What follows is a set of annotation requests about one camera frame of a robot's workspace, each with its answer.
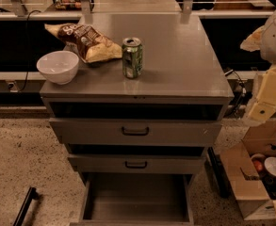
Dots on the grey metal drawer cabinet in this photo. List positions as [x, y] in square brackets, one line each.
[181, 80]

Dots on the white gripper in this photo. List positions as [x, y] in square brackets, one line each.
[264, 107]

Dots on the black bar on floor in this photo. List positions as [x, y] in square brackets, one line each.
[31, 195]

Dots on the grey open bottom drawer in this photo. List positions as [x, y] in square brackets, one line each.
[125, 199]

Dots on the grey top drawer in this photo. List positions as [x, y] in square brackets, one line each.
[135, 132]

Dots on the red apple in box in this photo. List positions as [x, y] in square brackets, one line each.
[258, 165]

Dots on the white bowl in box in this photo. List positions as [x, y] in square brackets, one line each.
[270, 165]

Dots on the brown cardboard box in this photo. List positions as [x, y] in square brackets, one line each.
[250, 193]

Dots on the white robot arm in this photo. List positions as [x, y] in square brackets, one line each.
[268, 49]

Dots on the green soda can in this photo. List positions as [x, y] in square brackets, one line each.
[132, 55]

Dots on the white ceramic bowl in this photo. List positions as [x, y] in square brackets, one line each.
[59, 67]

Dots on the grey middle drawer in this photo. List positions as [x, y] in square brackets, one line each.
[135, 164]

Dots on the brown chip bag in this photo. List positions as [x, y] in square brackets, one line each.
[92, 46]

